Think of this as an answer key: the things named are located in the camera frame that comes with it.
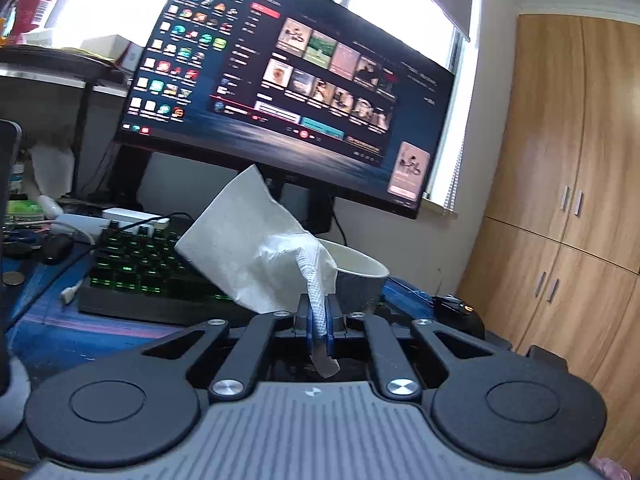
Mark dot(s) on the wooden wardrobe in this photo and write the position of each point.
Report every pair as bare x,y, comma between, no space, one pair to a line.
556,261

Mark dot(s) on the black computer monitor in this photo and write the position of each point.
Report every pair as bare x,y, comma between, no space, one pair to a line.
305,90

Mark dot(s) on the white paper towel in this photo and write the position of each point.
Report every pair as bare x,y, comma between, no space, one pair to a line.
255,251

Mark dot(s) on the black backlit mechanical keyboard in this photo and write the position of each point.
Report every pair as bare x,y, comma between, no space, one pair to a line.
137,275

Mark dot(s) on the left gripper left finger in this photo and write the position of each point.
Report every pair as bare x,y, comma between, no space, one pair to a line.
127,408

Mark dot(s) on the red cup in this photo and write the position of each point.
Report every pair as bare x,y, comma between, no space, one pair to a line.
29,15

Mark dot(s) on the black computer mouse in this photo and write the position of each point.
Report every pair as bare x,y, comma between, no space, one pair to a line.
457,314

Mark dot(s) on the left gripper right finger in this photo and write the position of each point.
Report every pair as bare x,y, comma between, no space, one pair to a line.
430,397

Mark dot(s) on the crumpled white tissue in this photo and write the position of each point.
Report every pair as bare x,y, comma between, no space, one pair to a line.
53,169

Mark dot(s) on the black smartphone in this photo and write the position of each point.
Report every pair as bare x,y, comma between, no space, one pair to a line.
10,138

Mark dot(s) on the black desk shelf riser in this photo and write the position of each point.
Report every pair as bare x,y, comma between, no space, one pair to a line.
66,67

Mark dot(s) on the white power adapter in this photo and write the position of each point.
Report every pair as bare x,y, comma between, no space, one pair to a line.
130,216

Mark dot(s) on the blue desk mat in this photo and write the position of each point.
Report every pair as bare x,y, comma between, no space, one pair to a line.
51,338

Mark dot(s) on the blue patterned Starbucks mug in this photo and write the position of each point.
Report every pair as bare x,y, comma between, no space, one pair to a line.
360,278

